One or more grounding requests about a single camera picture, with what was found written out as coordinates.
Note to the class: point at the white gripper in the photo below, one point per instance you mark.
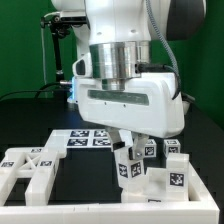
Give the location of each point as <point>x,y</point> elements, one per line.
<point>146,106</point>

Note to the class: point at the white chair seat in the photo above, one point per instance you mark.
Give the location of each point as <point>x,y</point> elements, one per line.
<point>154,191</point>

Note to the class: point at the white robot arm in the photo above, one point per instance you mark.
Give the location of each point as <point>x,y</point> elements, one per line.
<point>126,74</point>

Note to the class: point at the white chair nut cube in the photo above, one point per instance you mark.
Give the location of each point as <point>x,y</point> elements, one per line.
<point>171,146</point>
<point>151,149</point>

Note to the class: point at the white corner fence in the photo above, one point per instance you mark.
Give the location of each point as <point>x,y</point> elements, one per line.
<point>199,209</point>

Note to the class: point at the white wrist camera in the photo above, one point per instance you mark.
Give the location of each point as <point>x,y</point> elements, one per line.
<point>83,67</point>

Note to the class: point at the white chair back frame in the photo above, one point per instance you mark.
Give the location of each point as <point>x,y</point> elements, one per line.
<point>38,164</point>

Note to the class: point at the black camera stand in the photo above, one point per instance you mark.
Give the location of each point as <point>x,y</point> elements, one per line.
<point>59,30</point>

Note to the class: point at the grey camera on stand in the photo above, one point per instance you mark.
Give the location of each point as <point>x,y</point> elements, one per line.
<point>73,17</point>

